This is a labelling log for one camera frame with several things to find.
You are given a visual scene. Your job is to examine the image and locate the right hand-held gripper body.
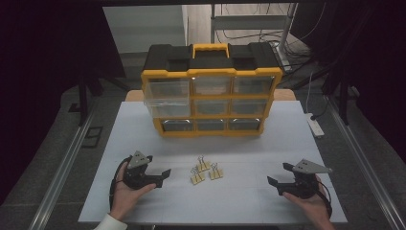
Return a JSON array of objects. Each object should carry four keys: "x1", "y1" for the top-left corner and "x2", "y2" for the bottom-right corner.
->
[{"x1": 288, "y1": 158, "x2": 333, "y2": 199}]

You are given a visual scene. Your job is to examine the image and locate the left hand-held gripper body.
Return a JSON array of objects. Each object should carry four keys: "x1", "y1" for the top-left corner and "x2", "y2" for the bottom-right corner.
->
[{"x1": 123, "y1": 150, "x2": 153, "y2": 190}]

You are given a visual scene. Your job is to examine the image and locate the yellow binder clip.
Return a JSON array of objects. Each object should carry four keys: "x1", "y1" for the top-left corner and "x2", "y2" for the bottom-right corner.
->
[{"x1": 196, "y1": 155, "x2": 212, "y2": 173}]

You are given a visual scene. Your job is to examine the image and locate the clear plastic drawer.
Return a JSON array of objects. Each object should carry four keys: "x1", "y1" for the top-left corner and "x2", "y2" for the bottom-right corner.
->
[{"x1": 143, "y1": 78, "x2": 192, "y2": 118}]

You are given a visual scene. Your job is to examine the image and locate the person's right hand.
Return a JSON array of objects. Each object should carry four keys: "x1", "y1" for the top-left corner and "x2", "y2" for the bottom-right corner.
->
[{"x1": 282, "y1": 174, "x2": 331, "y2": 222}]

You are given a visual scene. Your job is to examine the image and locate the person's left hand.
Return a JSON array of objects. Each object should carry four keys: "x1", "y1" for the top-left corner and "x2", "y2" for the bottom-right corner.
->
[{"x1": 109, "y1": 162, "x2": 158, "y2": 222}]

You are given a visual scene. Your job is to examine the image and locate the white power strip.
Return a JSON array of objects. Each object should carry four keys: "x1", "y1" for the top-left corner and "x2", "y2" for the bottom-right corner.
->
[{"x1": 305, "y1": 112, "x2": 326, "y2": 139}]

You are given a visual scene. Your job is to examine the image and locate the set of closed clear drawers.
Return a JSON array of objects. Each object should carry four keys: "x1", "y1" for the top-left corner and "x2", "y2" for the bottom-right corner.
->
[{"x1": 158, "y1": 76, "x2": 275, "y2": 132}]

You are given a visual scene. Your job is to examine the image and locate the wooden table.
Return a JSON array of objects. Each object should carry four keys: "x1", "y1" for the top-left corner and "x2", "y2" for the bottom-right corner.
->
[{"x1": 124, "y1": 88, "x2": 297, "y2": 103}]

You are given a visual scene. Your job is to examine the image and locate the black stand leg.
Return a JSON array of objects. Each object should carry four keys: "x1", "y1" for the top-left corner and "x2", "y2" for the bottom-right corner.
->
[
  {"x1": 321, "y1": 72, "x2": 352, "y2": 127},
  {"x1": 68, "y1": 72, "x2": 103, "y2": 127}
]

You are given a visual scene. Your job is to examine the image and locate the yellow black drawer organizer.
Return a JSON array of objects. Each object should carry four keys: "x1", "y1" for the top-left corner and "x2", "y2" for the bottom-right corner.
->
[{"x1": 141, "y1": 42, "x2": 284, "y2": 138}]

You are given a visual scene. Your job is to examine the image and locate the dark curtain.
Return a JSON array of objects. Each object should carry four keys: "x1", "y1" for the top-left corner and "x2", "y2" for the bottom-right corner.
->
[
  {"x1": 291, "y1": 0, "x2": 406, "y2": 164},
  {"x1": 0, "y1": 0, "x2": 126, "y2": 205}
]

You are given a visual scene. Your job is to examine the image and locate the grey metal stand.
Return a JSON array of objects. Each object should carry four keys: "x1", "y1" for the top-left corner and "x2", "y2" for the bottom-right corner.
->
[{"x1": 210, "y1": 3, "x2": 299, "y2": 72}]

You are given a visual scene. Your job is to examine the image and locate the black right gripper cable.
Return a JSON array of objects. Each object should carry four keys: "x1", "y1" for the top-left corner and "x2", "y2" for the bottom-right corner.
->
[{"x1": 315, "y1": 176, "x2": 333, "y2": 219}]

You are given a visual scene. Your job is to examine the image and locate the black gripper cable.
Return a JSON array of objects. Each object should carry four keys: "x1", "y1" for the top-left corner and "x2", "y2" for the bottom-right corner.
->
[
  {"x1": 108, "y1": 155, "x2": 132, "y2": 212},
  {"x1": 315, "y1": 176, "x2": 333, "y2": 219}
]

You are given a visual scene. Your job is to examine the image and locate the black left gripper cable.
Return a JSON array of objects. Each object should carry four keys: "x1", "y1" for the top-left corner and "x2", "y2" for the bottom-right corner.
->
[{"x1": 108, "y1": 155, "x2": 132, "y2": 212}]

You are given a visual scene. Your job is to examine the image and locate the black plug cable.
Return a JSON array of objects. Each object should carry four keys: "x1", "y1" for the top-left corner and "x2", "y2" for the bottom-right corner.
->
[{"x1": 310, "y1": 95, "x2": 330, "y2": 122}]

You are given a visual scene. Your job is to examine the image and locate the aluminium floor rail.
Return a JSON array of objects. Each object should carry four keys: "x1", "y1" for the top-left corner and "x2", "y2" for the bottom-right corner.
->
[
  {"x1": 325, "y1": 95, "x2": 406, "y2": 230},
  {"x1": 28, "y1": 104, "x2": 98, "y2": 230}
]

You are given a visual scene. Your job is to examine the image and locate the white power cable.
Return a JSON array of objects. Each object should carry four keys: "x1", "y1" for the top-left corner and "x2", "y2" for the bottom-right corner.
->
[{"x1": 304, "y1": 70, "x2": 316, "y2": 115}]

